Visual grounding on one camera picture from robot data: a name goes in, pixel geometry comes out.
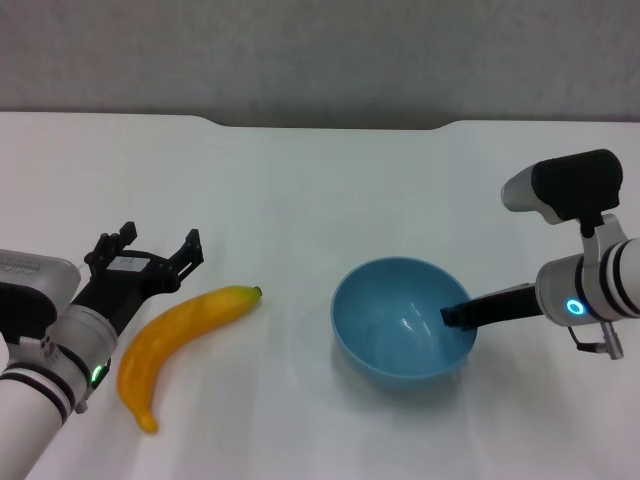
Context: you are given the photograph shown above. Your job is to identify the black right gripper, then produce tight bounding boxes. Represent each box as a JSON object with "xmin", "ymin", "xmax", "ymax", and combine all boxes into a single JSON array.
[{"xmin": 439, "ymin": 282, "xmax": 545, "ymax": 332}]

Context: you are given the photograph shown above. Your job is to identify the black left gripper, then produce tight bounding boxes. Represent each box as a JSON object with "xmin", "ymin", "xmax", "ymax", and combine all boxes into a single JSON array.
[{"xmin": 73, "ymin": 220, "xmax": 206, "ymax": 336}]

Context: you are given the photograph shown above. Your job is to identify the blue bowl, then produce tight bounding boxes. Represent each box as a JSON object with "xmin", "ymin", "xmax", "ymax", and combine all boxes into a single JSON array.
[{"xmin": 330, "ymin": 256, "xmax": 479, "ymax": 392}]

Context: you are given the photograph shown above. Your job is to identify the yellow banana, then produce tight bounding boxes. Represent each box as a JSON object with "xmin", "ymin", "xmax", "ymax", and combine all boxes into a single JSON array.
[{"xmin": 117, "ymin": 284, "xmax": 264, "ymax": 435}]

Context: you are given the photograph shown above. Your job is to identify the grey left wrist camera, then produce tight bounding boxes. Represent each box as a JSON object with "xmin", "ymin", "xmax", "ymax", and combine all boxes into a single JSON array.
[{"xmin": 0, "ymin": 248, "xmax": 84, "ymax": 347}]

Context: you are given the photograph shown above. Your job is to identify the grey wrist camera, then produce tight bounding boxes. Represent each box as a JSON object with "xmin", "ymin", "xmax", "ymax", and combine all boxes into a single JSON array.
[
  {"xmin": 0, "ymin": 248, "xmax": 84, "ymax": 347},
  {"xmin": 501, "ymin": 148, "xmax": 624, "ymax": 227}
]

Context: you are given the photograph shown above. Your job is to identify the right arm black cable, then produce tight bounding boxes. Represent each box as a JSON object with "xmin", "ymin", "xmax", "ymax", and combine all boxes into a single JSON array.
[{"xmin": 568, "ymin": 320, "xmax": 627, "ymax": 361}]

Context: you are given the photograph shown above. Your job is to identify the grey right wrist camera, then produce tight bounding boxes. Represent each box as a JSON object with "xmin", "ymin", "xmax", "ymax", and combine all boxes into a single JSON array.
[{"xmin": 501, "ymin": 148, "xmax": 624, "ymax": 227}]

